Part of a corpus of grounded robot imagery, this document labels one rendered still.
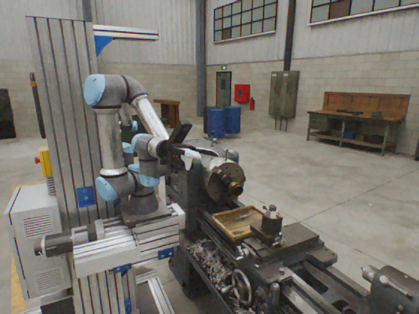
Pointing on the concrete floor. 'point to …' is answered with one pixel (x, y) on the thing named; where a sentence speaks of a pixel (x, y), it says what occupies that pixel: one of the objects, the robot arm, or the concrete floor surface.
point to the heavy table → (169, 111)
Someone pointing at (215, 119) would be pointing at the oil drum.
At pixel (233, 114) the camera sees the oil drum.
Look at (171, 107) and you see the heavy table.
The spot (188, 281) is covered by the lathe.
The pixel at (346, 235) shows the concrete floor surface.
